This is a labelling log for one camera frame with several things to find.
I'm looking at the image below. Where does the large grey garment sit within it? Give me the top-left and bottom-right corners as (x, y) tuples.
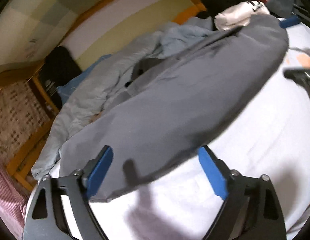
(60, 15), (289, 202)

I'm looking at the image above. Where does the dark grey fleece garment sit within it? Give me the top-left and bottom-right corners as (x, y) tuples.
(266, 0), (295, 18)

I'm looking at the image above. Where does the white folded printed shirt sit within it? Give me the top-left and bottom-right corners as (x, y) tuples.
(214, 1), (270, 31)

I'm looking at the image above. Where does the white bed sheet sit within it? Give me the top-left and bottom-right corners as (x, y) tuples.
(25, 17), (310, 240)

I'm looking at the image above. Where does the light blue duvet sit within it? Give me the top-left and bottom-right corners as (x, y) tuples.
(32, 17), (214, 180)

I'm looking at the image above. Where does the pink striped cloth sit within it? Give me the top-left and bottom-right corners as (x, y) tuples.
(0, 161), (27, 239)

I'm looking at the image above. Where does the blue cloth at headboard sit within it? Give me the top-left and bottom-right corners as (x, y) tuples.
(56, 54), (112, 105)

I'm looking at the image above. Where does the black bag on shelf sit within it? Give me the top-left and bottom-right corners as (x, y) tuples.
(39, 46), (82, 110)

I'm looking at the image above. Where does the wooden bed frame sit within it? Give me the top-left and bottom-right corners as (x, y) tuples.
(0, 0), (204, 191)

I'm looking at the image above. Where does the patterned woven wall panel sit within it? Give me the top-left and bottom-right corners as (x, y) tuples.
(0, 81), (49, 166)

